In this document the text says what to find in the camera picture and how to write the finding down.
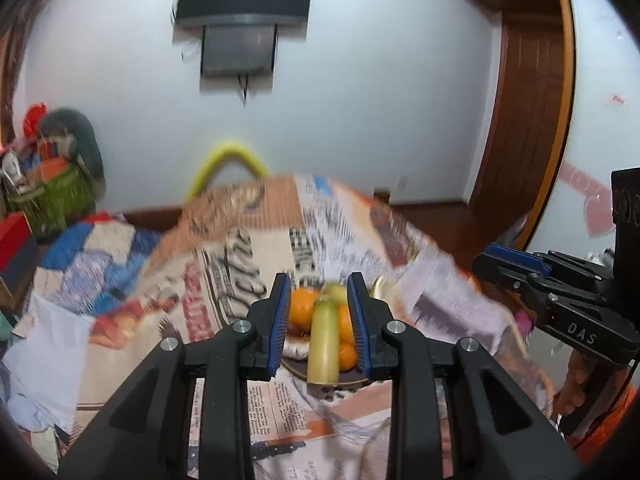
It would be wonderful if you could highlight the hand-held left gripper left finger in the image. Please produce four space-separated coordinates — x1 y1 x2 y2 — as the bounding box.
57 272 293 480

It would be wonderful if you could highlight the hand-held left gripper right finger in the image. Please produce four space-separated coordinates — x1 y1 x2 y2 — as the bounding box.
346 271 583 480

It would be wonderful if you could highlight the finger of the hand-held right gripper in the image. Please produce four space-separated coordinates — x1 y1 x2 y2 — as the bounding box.
487 242 612 287
472 252 576 311

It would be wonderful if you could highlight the large orange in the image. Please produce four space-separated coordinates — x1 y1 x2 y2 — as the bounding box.
337 305 357 346

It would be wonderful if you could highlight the small mandarin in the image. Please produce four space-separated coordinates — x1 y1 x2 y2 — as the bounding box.
337 342 360 370

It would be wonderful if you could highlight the long sugarcane piece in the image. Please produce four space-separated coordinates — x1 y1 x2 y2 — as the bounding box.
306 297 342 386

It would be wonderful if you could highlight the purple oval plate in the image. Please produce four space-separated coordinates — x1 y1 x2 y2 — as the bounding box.
280 350 386 390

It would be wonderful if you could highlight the person's right hand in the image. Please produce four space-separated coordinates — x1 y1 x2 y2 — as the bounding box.
555 351 598 418

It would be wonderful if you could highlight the large round mandarin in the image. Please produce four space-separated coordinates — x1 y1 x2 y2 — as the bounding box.
289 289 321 333

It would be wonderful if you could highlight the short sugarcane piece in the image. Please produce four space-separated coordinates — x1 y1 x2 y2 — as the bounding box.
322 281 349 306

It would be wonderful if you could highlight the newspaper print tablecloth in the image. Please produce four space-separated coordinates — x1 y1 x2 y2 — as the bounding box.
75 172 556 480

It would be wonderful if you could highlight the brown wooden door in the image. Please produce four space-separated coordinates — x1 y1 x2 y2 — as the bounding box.
446 0 576 251

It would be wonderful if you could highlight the white door panel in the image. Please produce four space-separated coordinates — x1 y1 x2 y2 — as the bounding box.
525 0 640 261

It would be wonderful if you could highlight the white cloth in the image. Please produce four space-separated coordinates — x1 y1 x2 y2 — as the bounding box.
0 300 93 433

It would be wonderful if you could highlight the green basket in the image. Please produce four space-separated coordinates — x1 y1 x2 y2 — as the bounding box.
5 160 98 241

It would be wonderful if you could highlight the orange box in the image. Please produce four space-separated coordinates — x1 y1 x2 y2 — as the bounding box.
37 157 68 183

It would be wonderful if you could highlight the red box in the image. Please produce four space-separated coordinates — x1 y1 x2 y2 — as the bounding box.
0 211 41 286

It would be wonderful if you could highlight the grey plush toy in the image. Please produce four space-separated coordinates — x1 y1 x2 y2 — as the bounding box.
37 107 107 196

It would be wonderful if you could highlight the red cloth item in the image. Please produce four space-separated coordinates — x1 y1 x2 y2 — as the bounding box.
23 104 49 140

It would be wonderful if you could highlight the grey wall-mounted box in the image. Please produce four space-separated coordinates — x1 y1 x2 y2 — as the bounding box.
200 22 278 78

